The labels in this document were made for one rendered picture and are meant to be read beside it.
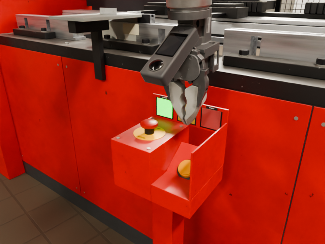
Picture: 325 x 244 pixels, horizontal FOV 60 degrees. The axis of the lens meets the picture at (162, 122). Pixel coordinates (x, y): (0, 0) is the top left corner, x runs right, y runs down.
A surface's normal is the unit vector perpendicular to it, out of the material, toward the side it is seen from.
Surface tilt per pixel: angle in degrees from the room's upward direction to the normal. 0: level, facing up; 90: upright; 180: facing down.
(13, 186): 0
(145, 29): 90
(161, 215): 90
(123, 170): 90
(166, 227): 90
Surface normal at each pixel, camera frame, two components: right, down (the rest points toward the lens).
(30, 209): 0.00, -0.91
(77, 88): -0.60, 0.33
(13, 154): 0.80, 0.25
